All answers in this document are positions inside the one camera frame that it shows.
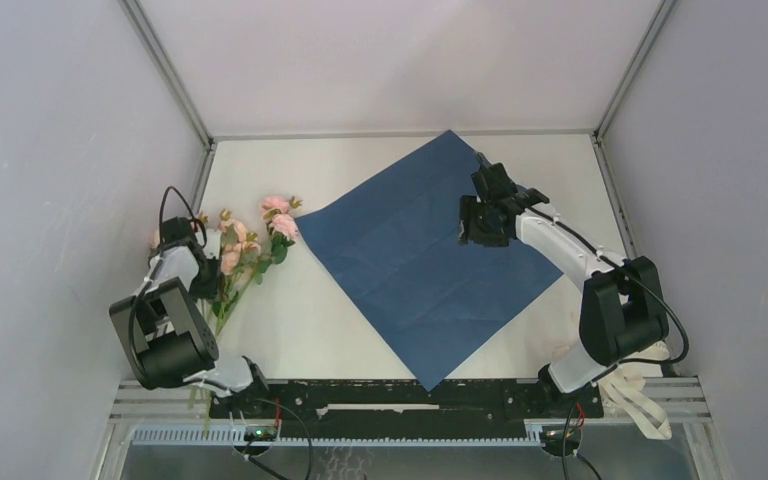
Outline blue wrapping paper sheet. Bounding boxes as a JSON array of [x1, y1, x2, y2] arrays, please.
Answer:
[[297, 131, 560, 390]]

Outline cream ribbon strap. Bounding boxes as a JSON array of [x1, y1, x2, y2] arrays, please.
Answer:
[[551, 341, 673, 442]]

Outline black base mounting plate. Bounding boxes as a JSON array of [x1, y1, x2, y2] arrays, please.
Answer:
[[209, 379, 604, 441]]

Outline white slotted cable duct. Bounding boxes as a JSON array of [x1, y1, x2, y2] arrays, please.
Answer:
[[132, 425, 545, 447]]

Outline aluminium front frame rail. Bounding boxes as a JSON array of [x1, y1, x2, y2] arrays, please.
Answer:
[[110, 377, 712, 424]]

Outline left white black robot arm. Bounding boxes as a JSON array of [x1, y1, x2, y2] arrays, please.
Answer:
[[108, 217, 273, 417]]

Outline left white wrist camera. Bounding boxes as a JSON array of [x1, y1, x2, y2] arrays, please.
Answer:
[[203, 229, 222, 260]]

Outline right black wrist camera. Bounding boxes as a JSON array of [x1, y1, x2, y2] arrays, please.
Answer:
[[158, 217, 197, 249]]

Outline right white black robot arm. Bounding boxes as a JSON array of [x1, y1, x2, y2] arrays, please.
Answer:
[[459, 154, 678, 416]]

